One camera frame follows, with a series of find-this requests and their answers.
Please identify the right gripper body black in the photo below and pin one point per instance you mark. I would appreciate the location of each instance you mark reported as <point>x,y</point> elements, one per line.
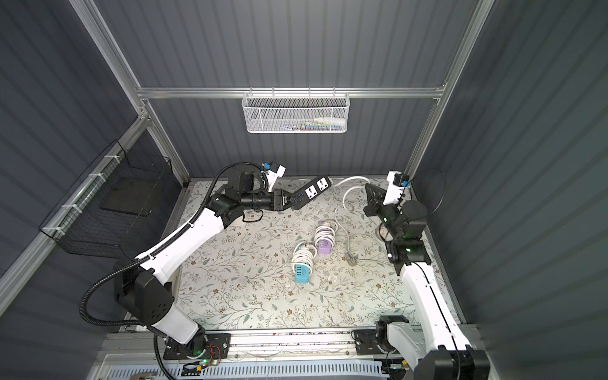
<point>380,209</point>

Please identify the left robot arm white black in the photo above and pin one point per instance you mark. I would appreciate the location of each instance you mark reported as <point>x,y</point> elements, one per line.
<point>141,287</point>

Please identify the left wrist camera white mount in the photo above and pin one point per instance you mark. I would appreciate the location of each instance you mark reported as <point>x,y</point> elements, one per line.
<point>272,171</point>

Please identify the black wire basket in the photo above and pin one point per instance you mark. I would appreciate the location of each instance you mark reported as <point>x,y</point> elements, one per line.
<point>121,212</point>

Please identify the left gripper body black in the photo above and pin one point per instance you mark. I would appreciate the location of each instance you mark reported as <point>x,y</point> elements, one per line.
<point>279,199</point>

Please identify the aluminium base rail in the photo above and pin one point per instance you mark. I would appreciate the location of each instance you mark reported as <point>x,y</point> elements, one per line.
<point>332,343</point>

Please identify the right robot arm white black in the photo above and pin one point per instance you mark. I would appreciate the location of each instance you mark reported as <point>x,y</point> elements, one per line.
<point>439,349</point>

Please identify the white wire mesh basket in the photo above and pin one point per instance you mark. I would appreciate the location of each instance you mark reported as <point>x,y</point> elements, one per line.
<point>296,112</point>

